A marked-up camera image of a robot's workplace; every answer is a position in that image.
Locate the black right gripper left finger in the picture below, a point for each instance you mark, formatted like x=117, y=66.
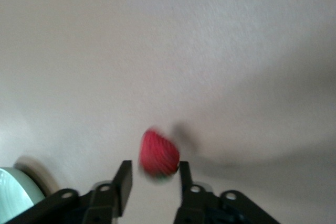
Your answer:
x=123, y=182

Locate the red strawberry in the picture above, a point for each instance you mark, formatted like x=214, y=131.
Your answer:
x=158, y=153

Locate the light green round plate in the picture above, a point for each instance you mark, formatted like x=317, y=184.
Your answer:
x=15, y=192

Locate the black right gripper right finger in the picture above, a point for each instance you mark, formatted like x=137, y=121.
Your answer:
x=187, y=190

